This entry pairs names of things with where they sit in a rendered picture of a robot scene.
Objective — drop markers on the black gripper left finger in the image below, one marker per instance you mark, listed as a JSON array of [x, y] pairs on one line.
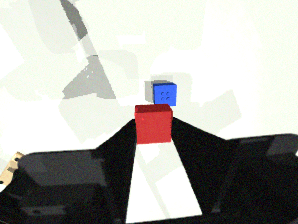
[[110, 165]]

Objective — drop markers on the red block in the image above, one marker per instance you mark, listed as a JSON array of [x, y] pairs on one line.
[[153, 123]]

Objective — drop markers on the blue block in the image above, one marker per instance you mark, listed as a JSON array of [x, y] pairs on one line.
[[165, 93]]

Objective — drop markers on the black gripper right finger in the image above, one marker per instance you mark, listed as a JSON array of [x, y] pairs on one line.
[[210, 162]]

